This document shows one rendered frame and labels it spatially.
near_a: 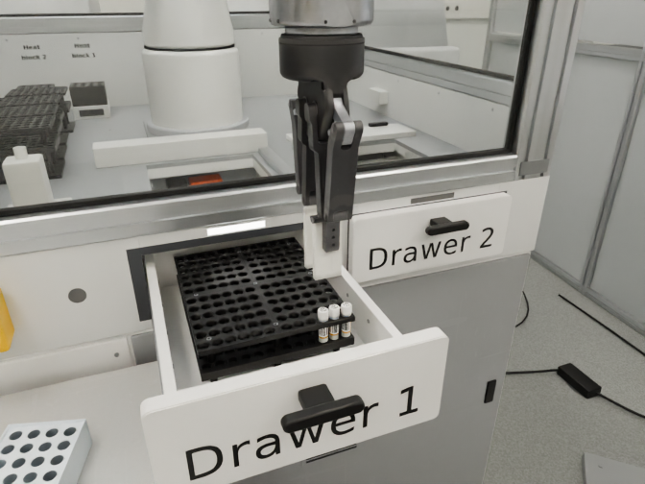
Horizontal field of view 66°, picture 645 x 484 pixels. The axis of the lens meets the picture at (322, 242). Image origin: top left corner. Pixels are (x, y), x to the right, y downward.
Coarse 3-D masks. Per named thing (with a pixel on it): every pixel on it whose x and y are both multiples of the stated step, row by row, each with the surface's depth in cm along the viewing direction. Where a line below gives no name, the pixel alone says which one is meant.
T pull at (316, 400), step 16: (320, 384) 45; (304, 400) 43; (320, 400) 43; (336, 400) 43; (352, 400) 43; (288, 416) 42; (304, 416) 42; (320, 416) 42; (336, 416) 43; (288, 432) 42
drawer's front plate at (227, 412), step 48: (432, 336) 49; (240, 384) 43; (288, 384) 44; (336, 384) 46; (384, 384) 49; (432, 384) 51; (144, 432) 41; (192, 432) 42; (240, 432) 44; (384, 432) 52; (192, 480) 45
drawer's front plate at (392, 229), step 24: (360, 216) 75; (384, 216) 75; (408, 216) 77; (432, 216) 79; (456, 216) 81; (480, 216) 82; (504, 216) 84; (360, 240) 76; (384, 240) 77; (408, 240) 79; (432, 240) 81; (480, 240) 85; (504, 240) 87; (360, 264) 78; (384, 264) 79; (408, 264) 81; (432, 264) 83
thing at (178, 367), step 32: (160, 256) 72; (160, 288) 74; (352, 288) 63; (160, 320) 57; (384, 320) 57; (160, 352) 52; (192, 352) 61; (320, 352) 61; (160, 384) 51; (192, 384) 56
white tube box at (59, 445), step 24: (24, 432) 55; (48, 432) 55; (72, 432) 56; (0, 456) 52; (24, 456) 52; (48, 456) 52; (72, 456) 52; (0, 480) 50; (24, 480) 50; (48, 480) 51; (72, 480) 52
